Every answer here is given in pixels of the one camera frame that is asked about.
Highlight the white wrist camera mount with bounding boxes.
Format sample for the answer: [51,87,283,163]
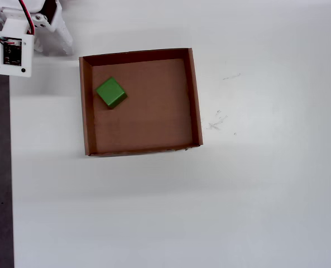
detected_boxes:
[0,18,34,78]

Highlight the brown cardboard box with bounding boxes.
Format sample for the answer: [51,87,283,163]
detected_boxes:
[78,47,204,158]

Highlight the red black gripper servo cable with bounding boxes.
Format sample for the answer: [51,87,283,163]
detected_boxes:
[17,0,36,36]

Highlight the green cube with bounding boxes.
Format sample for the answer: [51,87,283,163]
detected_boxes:
[95,76,128,110]

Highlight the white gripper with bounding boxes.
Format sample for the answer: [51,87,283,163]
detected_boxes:
[32,0,74,55]

